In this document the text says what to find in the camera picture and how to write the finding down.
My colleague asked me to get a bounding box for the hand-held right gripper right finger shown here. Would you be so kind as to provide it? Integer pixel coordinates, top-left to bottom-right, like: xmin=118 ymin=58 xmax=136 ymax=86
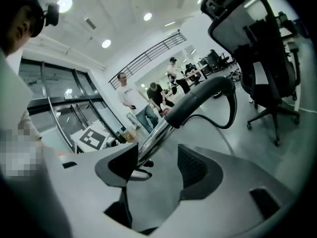
xmin=158 ymin=144 xmax=297 ymax=236

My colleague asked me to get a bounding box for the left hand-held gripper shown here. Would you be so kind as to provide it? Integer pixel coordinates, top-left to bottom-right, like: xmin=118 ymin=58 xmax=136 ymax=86
xmin=71 ymin=127 xmax=117 ymax=154

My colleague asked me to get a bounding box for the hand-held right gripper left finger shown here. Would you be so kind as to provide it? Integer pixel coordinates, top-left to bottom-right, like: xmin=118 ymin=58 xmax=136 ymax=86
xmin=46 ymin=142 xmax=139 ymax=238

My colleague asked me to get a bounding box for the black and metal vacuum hose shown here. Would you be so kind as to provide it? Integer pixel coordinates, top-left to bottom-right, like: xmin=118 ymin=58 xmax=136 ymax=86
xmin=137 ymin=75 xmax=238 ymax=164

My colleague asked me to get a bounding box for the yellow snack bag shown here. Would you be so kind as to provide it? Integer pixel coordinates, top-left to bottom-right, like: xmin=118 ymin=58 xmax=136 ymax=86
xmin=121 ymin=129 xmax=138 ymax=142

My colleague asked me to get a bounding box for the black framed glass door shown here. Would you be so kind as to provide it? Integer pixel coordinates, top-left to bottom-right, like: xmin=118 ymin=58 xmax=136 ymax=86
xmin=18 ymin=58 xmax=126 ymax=154

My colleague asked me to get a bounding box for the red and white appliance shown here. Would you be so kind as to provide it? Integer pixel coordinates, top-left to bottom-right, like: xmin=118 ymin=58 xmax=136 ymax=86
xmin=159 ymin=103 xmax=172 ymax=117

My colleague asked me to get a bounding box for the person's white shirt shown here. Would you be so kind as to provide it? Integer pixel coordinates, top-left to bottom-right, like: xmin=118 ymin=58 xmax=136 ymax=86
xmin=0 ymin=47 xmax=74 ymax=238

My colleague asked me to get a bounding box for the black metal railing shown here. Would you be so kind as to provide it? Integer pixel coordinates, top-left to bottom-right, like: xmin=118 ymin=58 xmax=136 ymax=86
xmin=108 ymin=32 xmax=187 ymax=91

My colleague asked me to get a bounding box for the black mesh office chair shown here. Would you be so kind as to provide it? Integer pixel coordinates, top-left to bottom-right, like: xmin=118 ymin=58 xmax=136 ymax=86
xmin=200 ymin=0 xmax=302 ymax=147

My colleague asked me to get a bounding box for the wooden table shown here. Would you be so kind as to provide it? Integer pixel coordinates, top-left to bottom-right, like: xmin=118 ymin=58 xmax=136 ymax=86
xmin=185 ymin=67 xmax=209 ymax=86

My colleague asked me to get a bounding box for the person's head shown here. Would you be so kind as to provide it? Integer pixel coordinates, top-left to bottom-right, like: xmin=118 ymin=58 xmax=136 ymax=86
xmin=0 ymin=4 xmax=34 ymax=57

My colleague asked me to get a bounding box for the black cap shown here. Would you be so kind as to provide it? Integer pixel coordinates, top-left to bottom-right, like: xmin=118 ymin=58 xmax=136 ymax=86
xmin=23 ymin=0 xmax=47 ymax=38

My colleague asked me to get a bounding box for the metal door handle bar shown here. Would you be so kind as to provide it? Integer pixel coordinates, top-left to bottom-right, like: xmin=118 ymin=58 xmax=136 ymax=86
xmin=48 ymin=97 xmax=76 ymax=154

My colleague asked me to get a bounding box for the black head camera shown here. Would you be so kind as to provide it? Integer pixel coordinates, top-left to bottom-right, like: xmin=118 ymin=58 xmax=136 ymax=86
xmin=44 ymin=2 xmax=60 ymax=27

